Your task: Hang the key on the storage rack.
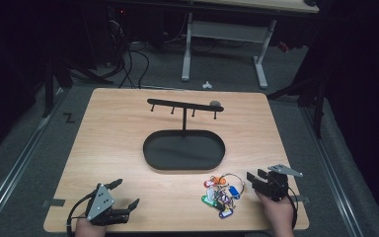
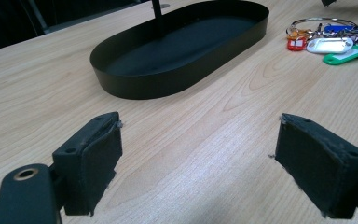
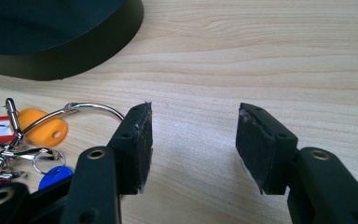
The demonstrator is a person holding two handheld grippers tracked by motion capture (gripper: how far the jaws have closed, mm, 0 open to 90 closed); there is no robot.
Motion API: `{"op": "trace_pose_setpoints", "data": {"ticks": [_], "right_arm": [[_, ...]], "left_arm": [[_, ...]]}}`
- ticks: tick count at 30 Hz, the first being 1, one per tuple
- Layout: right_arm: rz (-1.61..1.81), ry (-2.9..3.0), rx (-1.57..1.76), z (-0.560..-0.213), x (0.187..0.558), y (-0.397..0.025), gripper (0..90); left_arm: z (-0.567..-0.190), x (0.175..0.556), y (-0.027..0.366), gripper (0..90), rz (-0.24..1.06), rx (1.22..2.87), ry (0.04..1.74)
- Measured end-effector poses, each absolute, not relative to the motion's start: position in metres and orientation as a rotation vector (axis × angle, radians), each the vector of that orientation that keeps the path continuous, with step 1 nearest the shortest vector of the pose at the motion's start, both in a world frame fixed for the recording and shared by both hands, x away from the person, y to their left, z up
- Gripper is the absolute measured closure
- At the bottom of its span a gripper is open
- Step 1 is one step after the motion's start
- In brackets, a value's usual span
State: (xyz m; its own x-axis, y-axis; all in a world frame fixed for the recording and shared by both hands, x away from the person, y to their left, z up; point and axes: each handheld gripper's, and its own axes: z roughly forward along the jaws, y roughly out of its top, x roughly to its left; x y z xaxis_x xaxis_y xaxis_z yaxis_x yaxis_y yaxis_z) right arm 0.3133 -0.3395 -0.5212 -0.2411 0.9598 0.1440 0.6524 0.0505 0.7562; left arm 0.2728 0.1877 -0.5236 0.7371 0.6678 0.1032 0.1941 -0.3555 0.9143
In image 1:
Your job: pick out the small white object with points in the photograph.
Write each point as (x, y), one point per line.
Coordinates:
(206, 85)

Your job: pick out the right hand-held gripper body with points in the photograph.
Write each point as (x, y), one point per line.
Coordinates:
(274, 185)

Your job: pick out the black tape mark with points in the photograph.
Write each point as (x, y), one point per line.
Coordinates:
(68, 117)

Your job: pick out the small grey lump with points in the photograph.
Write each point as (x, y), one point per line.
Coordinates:
(214, 103)

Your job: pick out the metal floor rail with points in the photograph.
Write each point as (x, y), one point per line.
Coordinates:
(332, 171)
(19, 164)

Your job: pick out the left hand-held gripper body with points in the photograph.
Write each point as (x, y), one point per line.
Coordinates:
(100, 204)

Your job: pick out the black key rack with tray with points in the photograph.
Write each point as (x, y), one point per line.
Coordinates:
(184, 149)

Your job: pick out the white-legged desk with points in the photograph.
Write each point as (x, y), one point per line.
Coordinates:
(225, 31)

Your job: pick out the person's left hand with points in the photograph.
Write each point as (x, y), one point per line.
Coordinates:
(89, 228)

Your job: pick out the black tape strip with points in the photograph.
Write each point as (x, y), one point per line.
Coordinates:
(303, 198)
(53, 202)

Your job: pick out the black metal stand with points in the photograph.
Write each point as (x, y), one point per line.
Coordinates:
(316, 95)

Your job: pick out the person's right hand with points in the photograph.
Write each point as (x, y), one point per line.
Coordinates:
(278, 215)

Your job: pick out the bunch of keys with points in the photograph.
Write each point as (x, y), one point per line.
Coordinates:
(222, 196)

